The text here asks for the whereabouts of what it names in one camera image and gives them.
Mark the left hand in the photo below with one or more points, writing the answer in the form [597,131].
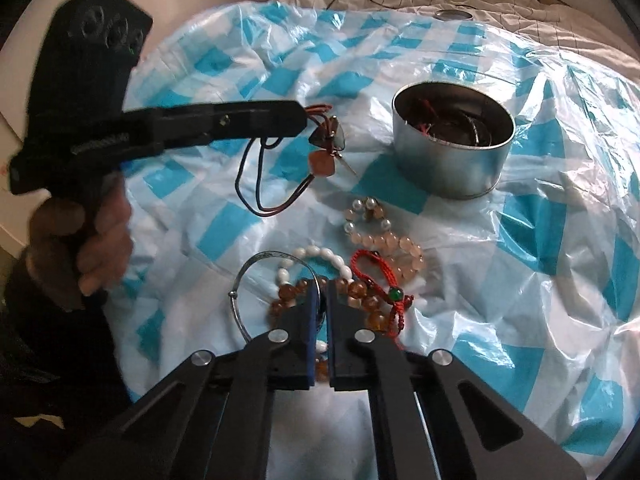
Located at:
[67,254]

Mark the thin silver bangle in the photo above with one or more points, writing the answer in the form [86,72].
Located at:
[259,286]

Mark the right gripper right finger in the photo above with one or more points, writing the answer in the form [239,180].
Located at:
[353,365]

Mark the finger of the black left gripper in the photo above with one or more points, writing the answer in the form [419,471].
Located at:
[246,116]
[155,142]

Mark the round silver tin lid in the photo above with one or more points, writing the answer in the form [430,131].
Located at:
[453,15]

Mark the round silver metal tin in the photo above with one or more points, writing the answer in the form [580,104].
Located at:
[451,140]

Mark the white bed sheet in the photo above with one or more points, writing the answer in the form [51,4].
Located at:
[593,34]

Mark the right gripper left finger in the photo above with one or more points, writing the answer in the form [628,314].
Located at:
[284,356]

